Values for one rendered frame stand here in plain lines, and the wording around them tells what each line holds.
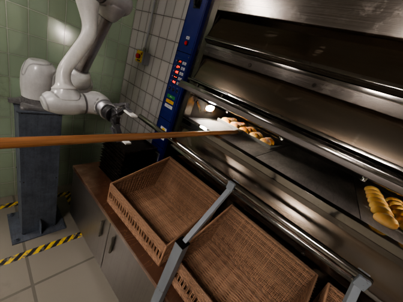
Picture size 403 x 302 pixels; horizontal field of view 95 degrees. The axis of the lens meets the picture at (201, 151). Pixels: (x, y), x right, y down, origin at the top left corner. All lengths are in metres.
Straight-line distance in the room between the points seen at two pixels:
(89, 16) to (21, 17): 0.73
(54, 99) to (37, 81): 0.38
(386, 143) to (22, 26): 2.11
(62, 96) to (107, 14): 0.53
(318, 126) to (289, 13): 0.57
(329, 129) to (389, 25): 0.43
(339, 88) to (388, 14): 0.29
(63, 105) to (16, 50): 0.86
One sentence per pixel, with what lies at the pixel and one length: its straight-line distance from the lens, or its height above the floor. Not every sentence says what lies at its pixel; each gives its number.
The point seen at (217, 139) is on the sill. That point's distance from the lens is 1.24.
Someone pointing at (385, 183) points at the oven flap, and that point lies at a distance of 0.93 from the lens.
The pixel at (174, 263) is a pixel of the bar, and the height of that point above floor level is 0.86.
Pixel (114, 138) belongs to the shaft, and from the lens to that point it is 0.78.
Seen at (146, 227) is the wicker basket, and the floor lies 0.71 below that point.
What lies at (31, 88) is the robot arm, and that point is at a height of 1.12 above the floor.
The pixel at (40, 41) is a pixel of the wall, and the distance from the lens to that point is 1.88.
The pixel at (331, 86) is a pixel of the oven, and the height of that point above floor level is 1.67.
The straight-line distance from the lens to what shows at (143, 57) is 1.77.
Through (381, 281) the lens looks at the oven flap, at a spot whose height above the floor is 1.01.
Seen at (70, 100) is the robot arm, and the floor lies 1.20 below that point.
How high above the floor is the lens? 1.53
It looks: 22 degrees down
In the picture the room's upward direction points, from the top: 21 degrees clockwise
